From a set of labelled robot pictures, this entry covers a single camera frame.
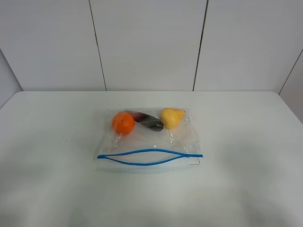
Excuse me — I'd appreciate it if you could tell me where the clear zip bag blue zipper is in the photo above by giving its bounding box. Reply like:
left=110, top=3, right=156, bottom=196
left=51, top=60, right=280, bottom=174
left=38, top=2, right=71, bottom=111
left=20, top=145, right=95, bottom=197
left=95, top=107, right=204, bottom=172

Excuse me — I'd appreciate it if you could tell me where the dark purple eggplant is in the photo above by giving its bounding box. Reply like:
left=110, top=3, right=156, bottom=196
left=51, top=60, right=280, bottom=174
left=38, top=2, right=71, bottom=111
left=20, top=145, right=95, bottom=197
left=124, top=110, right=164, bottom=132

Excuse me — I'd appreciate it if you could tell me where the yellow pear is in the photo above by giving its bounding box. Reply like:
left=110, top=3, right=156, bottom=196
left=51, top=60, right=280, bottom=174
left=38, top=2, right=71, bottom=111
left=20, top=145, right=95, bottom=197
left=160, top=108, right=185, bottom=129

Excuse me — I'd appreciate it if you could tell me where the orange fruit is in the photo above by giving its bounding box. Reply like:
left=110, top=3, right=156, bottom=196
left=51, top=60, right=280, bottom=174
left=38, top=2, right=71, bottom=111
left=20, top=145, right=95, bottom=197
left=111, top=112, right=135, bottom=135

